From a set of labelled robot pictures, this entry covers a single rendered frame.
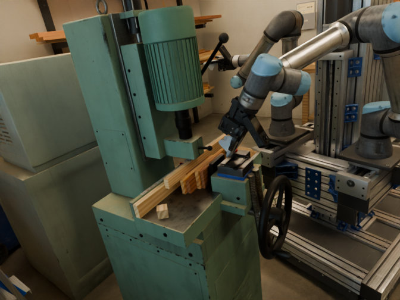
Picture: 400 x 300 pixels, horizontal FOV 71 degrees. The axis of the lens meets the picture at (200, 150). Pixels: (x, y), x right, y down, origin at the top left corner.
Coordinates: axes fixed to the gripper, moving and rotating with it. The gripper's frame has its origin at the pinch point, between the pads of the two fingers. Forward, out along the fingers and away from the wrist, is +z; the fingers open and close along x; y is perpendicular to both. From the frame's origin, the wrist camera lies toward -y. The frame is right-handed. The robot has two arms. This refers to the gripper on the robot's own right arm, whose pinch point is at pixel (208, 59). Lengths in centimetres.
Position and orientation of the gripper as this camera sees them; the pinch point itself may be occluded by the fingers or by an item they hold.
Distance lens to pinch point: 201.2
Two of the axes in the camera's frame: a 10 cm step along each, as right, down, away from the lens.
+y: 2.1, 8.5, 4.8
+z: -7.9, -1.4, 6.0
